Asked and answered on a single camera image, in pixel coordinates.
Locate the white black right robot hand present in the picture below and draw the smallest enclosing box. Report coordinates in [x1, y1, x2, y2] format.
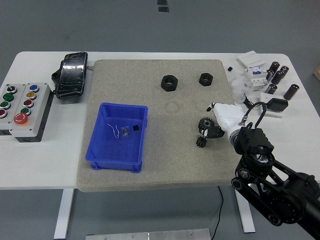
[198, 101, 248, 140]

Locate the large black gear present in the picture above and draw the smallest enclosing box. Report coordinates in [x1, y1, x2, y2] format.
[198, 117, 214, 131]

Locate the small black gear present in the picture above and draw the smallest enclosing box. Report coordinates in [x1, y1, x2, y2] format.
[195, 136, 209, 148]

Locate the small black hex nut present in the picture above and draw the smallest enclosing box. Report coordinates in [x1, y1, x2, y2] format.
[198, 72, 214, 87]

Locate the large black hex nut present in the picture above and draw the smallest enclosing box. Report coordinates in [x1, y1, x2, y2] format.
[160, 74, 179, 92]

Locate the blue plastic box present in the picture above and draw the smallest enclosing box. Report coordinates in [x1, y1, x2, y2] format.
[85, 102, 149, 174]

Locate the grey emergency-stop control box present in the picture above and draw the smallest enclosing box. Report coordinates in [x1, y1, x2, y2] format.
[9, 82, 54, 143]

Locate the grey four-button control box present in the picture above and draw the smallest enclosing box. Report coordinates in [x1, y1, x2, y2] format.
[0, 83, 27, 136]

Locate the crumpled clear plastic bag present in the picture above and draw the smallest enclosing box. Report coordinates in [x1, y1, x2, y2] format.
[228, 76, 253, 105]

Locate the white circuit breaker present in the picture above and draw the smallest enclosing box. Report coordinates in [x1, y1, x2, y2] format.
[243, 65, 268, 92]

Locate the black power adapter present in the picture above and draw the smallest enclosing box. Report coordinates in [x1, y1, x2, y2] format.
[266, 97, 289, 113]

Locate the flat white carton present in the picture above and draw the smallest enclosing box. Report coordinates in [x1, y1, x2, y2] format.
[237, 50, 266, 68]

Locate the grey-brown mat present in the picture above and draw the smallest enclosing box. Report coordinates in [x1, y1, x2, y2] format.
[75, 59, 238, 193]

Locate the white table leg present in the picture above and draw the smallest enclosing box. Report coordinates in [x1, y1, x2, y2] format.
[53, 189, 75, 240]
[234, 191, 256, 233]

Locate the grey metal plate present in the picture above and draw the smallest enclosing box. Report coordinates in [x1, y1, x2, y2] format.
[85, 228, 212, 240]

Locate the black plastic-wrapped device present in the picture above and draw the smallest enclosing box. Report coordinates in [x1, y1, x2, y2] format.
[51, 51, 90, 100]

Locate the white switch plate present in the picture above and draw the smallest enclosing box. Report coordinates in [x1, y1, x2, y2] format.
[258, 92, 285, 118]

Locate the black hanging cable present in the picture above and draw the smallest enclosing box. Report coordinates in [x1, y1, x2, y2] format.
[212, 186, 224, 235]

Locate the thin white wire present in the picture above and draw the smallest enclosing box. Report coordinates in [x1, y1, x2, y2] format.
[107, 123, 121, 138]

